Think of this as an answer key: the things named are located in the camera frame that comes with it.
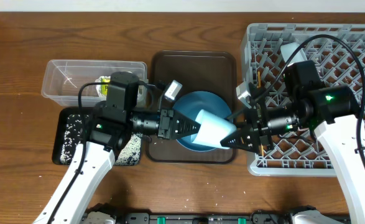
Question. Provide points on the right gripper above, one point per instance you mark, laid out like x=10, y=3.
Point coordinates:
x=257, y=130

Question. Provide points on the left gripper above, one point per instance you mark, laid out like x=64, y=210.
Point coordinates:
x=166, y=116

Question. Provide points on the dark blue plate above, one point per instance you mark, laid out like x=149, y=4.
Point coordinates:
x=191, y=104

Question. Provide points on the light blue cup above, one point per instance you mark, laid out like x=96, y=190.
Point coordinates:
x=212, y=130

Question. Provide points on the yellow green snack wrapper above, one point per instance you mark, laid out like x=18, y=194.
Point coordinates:
x=102, y=90

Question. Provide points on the light blue bowl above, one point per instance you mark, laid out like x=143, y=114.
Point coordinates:
x=288, y=49

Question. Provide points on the grey dishwasher rack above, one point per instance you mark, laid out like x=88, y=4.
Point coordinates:
x=297, y=154

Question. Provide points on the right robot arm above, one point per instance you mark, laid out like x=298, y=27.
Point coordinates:
x=333, y=116

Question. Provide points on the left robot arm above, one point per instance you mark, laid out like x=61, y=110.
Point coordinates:
x=109, y=129

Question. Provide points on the black food waste tray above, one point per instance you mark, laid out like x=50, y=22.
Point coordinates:
x=68, y=137

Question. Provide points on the brown serving tray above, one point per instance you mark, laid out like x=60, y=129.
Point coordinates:
x=214, y=72

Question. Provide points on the clear plastic bin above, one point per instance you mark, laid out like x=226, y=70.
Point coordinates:
x=64, y=78

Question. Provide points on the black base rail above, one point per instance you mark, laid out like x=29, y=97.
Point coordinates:
x=145, y=218

